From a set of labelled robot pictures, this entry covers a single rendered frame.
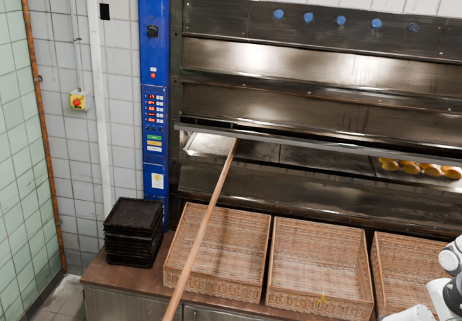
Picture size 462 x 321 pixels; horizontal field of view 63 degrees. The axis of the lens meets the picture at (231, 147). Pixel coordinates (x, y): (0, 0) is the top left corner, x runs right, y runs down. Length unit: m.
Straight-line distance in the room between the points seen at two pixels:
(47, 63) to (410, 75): 2.02
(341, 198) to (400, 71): 0.81
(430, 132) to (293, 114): 0.73
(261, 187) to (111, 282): 1.03
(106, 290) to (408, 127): 1.91
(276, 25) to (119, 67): 0.91
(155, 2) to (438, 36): 1.43
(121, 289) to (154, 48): 1.35
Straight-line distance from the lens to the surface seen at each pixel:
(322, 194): 2.40
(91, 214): 2.88
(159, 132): 2.31
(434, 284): 1.16
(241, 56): 2.10
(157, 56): 2.17
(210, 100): 2.19
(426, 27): 2.16
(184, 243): 2.58
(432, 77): 2.22
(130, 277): 2.39
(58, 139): 2.69
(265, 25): 2.07
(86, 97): 2.40
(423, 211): 2.55
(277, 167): 2.30
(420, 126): 2.28
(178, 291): 1.44
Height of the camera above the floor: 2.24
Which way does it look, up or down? 26 degrees down
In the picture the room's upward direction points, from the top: 5 degrees clockwise
